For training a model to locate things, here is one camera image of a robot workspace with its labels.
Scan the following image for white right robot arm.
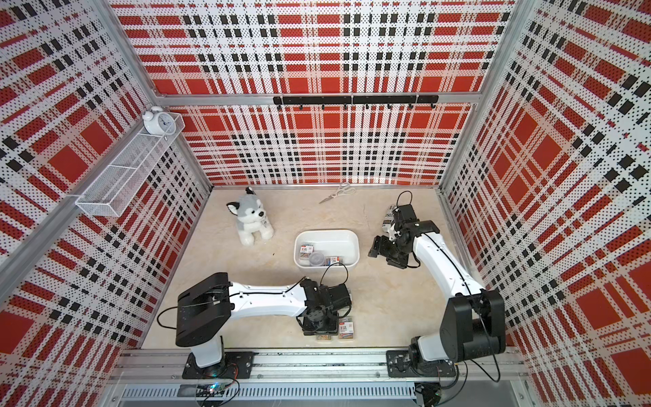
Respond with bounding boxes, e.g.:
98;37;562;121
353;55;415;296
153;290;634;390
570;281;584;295
369;221;506;364

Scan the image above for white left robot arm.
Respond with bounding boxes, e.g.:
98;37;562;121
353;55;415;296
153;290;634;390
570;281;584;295
176;272;353;368

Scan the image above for white plastic storage box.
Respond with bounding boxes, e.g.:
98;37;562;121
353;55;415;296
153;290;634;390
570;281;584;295
293;229;360;272

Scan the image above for round clear clip tub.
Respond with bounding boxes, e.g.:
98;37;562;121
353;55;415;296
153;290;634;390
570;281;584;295
309;252;326;267

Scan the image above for grey white husky plush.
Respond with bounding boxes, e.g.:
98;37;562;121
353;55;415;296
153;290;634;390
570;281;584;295
226;187;275;247

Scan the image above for white alarm clock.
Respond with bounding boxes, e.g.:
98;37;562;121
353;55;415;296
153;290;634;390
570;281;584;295
142;106;176;136

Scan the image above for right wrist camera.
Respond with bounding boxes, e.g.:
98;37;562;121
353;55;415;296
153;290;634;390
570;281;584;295
387;205;419;241

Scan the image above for white handled scissors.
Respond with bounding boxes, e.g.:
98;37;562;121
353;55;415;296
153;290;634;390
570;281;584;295
320;182;356;205

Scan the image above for black hook rail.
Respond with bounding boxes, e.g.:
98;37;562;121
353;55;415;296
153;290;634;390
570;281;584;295
272;94;439;108

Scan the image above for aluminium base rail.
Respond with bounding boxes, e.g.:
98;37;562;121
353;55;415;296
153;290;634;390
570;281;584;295
100;348;541;406

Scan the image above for white wire mesh shelf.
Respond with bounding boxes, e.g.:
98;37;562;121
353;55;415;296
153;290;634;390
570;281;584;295
76;111;185;217

